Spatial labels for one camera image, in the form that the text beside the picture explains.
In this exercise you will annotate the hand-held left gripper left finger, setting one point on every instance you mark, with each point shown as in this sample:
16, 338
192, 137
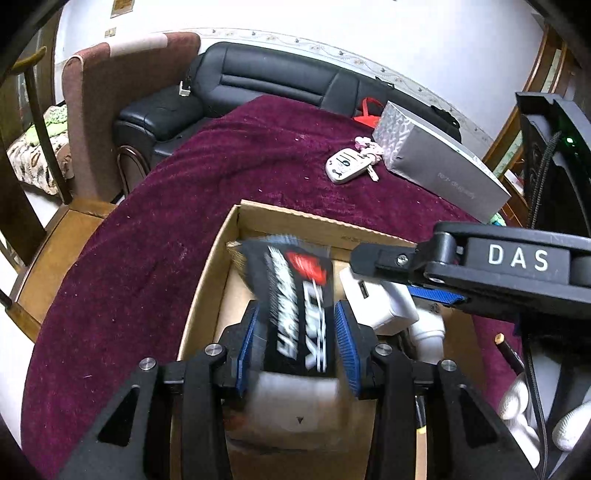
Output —
247, 344

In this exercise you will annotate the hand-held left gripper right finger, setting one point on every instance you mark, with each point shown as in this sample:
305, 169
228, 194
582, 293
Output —
346, 350

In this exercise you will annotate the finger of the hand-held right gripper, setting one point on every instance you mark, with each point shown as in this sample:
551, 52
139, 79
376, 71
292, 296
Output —
383, 261
436, 295

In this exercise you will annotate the white charger adapter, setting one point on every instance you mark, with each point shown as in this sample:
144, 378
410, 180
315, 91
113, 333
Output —
385, 310

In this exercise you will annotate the black snack packet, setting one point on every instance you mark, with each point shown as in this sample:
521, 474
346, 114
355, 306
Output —
286, 295

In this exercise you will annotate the brown cardboard box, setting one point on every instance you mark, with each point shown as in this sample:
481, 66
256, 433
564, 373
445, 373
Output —
277, 222

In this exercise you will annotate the person's right hand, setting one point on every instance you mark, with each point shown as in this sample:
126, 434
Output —
572, 422

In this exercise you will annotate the white bottle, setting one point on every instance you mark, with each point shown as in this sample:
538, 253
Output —
429, 333

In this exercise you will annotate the green white plastic packet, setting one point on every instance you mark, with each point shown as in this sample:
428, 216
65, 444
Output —
497, 219

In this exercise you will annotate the white car key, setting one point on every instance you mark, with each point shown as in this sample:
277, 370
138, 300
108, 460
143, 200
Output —
344, 165

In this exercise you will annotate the long grey cardboard box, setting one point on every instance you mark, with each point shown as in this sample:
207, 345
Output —
434, 161

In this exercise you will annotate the maroon tablecloth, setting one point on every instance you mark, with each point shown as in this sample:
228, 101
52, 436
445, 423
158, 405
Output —
152, 258

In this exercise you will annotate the red bag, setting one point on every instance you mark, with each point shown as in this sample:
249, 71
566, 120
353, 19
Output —
369, 113

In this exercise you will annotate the black bag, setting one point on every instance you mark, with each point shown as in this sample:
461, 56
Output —
444, 117

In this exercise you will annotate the wooden chair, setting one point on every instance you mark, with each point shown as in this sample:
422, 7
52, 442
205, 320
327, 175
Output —
60, 251

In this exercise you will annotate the black leather sofa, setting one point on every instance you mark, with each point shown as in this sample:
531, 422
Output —
258, 74

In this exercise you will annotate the floral cushion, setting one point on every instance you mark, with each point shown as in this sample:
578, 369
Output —
32, 154

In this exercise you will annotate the brown upholstered armchair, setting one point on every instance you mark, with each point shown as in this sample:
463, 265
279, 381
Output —
101, 92

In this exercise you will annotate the yellow wall notice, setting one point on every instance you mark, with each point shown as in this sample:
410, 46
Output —
121, 7

